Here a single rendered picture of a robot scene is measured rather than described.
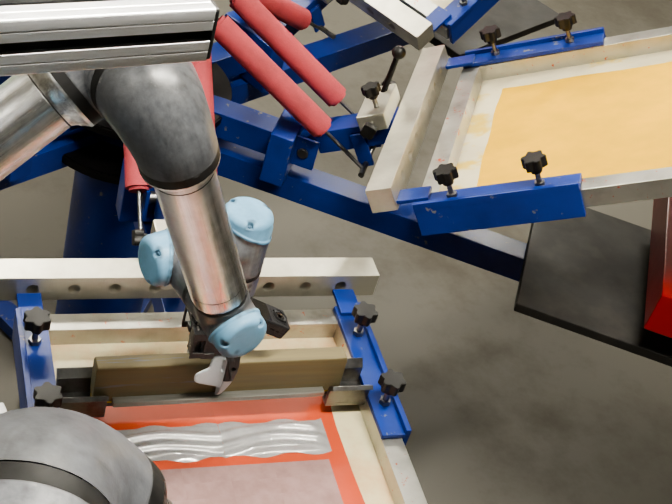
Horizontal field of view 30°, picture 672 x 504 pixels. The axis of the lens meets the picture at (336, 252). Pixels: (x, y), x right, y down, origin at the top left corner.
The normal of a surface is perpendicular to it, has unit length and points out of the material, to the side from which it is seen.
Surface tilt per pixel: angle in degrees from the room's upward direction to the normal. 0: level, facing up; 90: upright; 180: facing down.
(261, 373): 89
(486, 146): 32
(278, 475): 0
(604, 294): 0
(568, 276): 0
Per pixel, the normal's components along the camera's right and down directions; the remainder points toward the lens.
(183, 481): 0.24, -0.74
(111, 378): 0.26, 0.66
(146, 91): 0.07, 0.08
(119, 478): 0.97, -0.19
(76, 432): 0.54, -0.82
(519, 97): -0.29, -0.81
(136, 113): -0.20, 0.36
